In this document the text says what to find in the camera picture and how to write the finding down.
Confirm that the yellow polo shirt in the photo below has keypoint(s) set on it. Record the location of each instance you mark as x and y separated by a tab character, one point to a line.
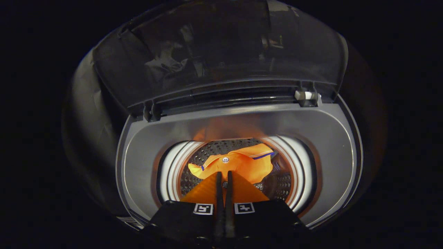
242	162

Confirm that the grey washing machine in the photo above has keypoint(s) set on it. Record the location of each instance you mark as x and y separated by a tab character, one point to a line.
145	155

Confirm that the dark washing machine lid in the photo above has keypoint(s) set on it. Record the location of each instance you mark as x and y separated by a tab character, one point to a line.
207	52

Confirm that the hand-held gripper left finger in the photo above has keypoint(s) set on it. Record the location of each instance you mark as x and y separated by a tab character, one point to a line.
218	207

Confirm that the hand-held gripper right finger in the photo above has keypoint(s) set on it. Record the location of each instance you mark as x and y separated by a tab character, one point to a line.
230	207

